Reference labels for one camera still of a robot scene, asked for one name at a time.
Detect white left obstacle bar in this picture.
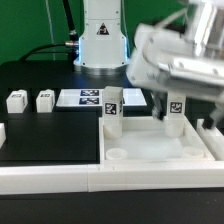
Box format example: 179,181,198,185
0,123,6,149

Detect white right obstacle bar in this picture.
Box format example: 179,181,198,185
196,119,224,161

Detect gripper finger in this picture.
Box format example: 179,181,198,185
151,91,165,121
203,103,224,129

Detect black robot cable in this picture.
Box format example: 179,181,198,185
18,0,80,62

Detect white obstacle bar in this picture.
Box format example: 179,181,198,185
196,119,224,161
0,161,224,195
0,123,6,149

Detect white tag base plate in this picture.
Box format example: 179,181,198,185
56,88,146,108

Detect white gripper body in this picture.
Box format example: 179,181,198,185
126,24,224,103

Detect white square tabletop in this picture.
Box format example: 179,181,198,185
99,117,215,163

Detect white front obstacle bar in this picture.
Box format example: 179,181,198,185
0,161,224,195

